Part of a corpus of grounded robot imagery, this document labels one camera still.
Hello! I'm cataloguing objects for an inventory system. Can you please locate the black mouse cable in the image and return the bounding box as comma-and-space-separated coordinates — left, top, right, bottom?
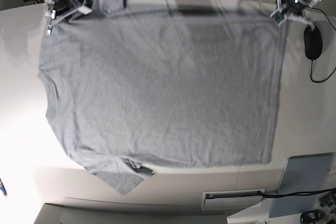
310, 58, 336, 83

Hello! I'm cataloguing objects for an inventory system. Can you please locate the black device bottom right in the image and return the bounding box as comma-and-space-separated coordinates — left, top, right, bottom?
300, 210, 322, 224

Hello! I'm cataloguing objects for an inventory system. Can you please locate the grey T-shirt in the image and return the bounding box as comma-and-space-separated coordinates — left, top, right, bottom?
38, 0, 286, 194

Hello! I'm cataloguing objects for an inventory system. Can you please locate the blue orange tool handle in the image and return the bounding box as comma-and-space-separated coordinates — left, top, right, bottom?
0, 180, 7, 197

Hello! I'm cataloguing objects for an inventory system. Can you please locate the grey laptop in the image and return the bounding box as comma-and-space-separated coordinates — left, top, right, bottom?
268, 153, 333, 218

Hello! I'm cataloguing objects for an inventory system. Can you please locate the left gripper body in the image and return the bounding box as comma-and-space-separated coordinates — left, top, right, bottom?
283, 0, 310, 16

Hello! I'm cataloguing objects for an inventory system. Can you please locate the black power cable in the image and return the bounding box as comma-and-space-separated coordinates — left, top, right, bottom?
258, 188, 336, 199

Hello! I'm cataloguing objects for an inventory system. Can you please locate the black computer mouse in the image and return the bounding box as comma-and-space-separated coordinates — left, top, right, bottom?
303, 26, 323, 60

